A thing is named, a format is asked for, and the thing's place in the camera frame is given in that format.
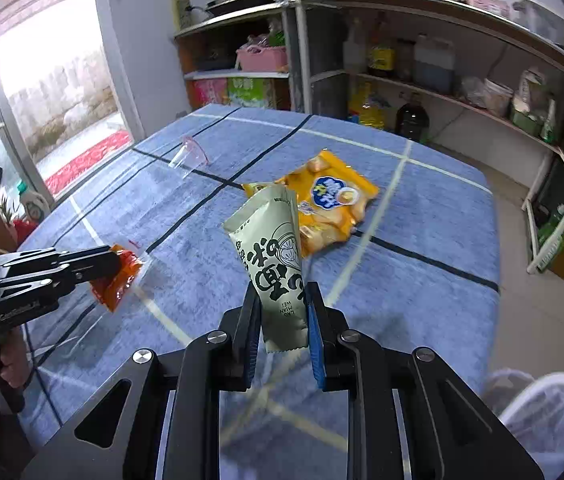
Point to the yellow oil jug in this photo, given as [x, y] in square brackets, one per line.
[369, 107]

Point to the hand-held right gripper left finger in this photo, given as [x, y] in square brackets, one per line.
[251, 355]

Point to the small metal shelf unit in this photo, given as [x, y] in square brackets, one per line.
[227, 17]

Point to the red doormat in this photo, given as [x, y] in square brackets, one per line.
[87, 162]

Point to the black induction cooker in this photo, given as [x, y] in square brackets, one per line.
[242, 5]

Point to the crumpled food bags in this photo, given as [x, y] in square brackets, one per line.
[532, 100]

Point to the green carton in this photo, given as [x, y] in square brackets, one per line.
[252, 92]

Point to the clear plastic cup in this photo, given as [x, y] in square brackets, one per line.
[189, 157]

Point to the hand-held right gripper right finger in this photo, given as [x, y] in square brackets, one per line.
[314, 355]

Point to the pink chopstick holder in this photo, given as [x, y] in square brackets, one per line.
[487, 5]

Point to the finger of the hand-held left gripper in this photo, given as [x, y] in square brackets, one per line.
[77, 255]
[74, 276]

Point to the pink plastic basket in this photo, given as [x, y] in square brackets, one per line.
[262, 59]

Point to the orange sauce packet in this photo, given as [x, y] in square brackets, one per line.
[117, 285]

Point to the yellowed power strip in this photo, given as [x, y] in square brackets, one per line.
[181, 10]

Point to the clear plastic bottle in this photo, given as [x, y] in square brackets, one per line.
[354, 52]

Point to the green bottles on floor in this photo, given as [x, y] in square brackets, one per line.
[554, 232]

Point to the clear storage box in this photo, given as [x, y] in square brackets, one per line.
[542, 22]

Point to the large metal shelf unit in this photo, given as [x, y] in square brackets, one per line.
[412, 2]

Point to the pink carton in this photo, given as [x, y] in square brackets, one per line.
[211, 92]

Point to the white detergent bottle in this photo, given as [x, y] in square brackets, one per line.
[34, 205]

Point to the white plastic tub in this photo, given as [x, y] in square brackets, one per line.
[497, 97]

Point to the grey jerry can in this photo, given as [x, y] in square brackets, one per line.
[433, 67]

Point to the brown jar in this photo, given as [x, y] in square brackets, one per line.
[405, 62]

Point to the yellow snack packet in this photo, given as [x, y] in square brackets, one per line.
[332, 200]

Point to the pale green noodle packet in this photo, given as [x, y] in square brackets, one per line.
[277, 270]

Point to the person's left hand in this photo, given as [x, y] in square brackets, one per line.
[12, 362]

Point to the white trash bin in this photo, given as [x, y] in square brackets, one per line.
[552, 410]

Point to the blue checked tablecloth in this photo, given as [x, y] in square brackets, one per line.
[412, 220]

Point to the dark large bottle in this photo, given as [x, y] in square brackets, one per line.
[412, 120]

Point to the yellow label oil bottle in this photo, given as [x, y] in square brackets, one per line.
[381, 55]

